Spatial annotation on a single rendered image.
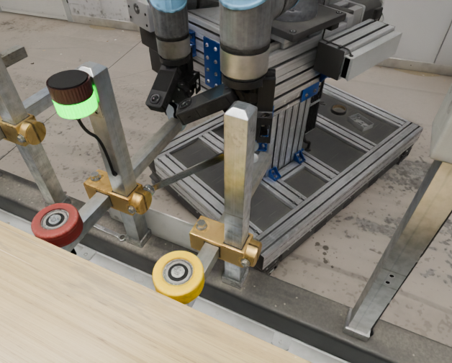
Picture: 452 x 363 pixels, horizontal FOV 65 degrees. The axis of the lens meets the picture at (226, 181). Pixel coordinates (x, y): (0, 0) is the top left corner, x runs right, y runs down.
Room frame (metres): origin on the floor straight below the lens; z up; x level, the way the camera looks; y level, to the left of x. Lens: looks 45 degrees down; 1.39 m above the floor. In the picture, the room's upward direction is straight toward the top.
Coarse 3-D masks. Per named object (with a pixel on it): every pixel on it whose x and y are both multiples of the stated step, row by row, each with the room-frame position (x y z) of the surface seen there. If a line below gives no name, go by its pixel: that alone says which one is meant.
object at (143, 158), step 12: (168, 120) 0.76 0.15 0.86; (156, 132) 0.71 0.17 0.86; (168, 132) 0.71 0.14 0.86; (156, 144) 0.67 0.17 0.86; (132, 156) 0.62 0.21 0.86; (144, 156) 0.62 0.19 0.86; (156, 156) 0.65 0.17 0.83; (132, 168) 0.58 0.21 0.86; (144, 168) 0.61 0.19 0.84; (96, 192) 0.51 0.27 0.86; (96, 204) 0.47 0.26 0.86; (108, 204) 0.49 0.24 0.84; (84, 216) 0.44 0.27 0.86; (96, 216) 0.46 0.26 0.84; (84, 228) 0.42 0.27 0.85
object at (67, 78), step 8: (64, 72) 0.48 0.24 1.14; (72, 72) 0.48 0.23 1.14; (80, 72) 0.48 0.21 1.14; (48, 80) 0.46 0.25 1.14; (56, 80) 0.46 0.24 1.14; (64, 80) 0.46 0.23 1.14; (72, 80) 0.46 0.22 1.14; (80, 80) 0.46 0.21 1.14; (56, 88) 0.44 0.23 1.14; (64, 88) 0.44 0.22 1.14; (64, 104) 0.44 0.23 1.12; (72, 104) 0.44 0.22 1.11; (96, 112) 0.48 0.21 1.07; (80, 120) 0.46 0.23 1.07; (96, 136) 0.48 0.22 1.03; (104, 152) 0.48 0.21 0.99; (112, 168) 0.49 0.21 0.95
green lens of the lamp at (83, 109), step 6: (54, 102) 0.45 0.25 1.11; (84, 102) 0.45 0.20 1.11; (90, 102) 0.45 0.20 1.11; (96, 102) 0.47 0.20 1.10; (60, 108) 0.44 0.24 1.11; (66, 108) 0.44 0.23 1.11; (72, 108) 0.44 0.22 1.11; (78, 108) 0.44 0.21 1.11; (84, 108) 0.44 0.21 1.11; (90, 108) 0.45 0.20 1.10; (96, 108) 0.46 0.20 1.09; (60, 114) 0.44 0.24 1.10; (66, 114) 0.44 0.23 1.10; (72, 114) 0.44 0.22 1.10; (78, 114) 0.44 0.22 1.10; (84, 114) 0.44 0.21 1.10; (90, 114) 0.45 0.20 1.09
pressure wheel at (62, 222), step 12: (60, 204) 0.43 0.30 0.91; (36, 216) 0.40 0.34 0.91; (48, 216) 0.41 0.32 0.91; (60, 216) 0.41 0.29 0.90; (72, 216) 0.40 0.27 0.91; (36, 228) 0.38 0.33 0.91; (48, 228) 0.38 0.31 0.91; (60, 228) 0.38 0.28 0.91; (72, 228) 0.38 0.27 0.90; (48, 240) 0.36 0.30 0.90; (60, 240) 0.36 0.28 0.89; (72, 240) 0.37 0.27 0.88; (72, 252) 0.39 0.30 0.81
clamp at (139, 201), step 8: (104, 176) 0.54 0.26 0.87; (88, 184) 0.52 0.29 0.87; (96, 184) 0.52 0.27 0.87; (104, 184) 0.52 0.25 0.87; (88, 192) 0.52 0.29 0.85; (104, 192) 0.50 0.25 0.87; (112, 192) 0.50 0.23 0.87; (136, 192) 0.50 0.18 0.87; (144, 192) 0.50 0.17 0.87; (112, 200) 0.49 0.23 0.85; (120, 200) 0.48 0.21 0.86; (128, 200) 0.48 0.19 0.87; (136, 200) 0.48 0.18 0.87; (144, 200) 0.49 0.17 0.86; (120, 208) 0.49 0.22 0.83; (128, 208) 0.48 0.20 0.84; (136, 208) 0.47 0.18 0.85; (144, 208) 0.48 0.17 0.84
